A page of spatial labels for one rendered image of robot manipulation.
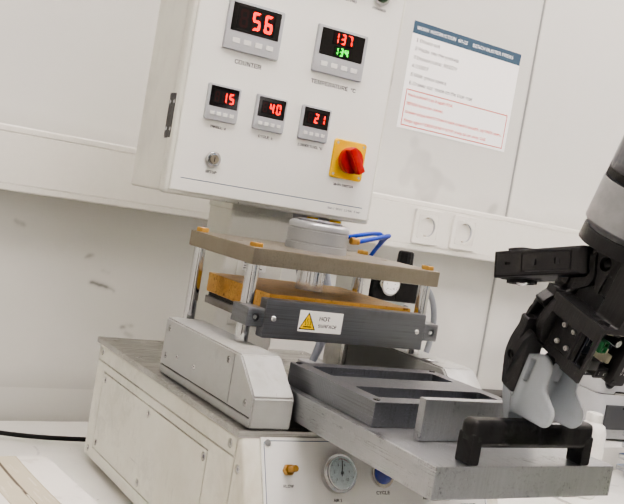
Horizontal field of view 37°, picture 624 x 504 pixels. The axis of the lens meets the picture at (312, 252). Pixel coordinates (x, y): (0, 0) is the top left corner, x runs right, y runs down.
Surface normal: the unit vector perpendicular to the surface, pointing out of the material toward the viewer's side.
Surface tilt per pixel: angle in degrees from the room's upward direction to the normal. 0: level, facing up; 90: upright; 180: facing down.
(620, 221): 99
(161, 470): 90
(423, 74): 90
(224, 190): 90
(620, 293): 90
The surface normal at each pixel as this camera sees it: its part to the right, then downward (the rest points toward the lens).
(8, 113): 0.54, 0.14
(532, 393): -0.86, -0.07
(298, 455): 0.53, -0.29
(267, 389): 0.46, -0.66
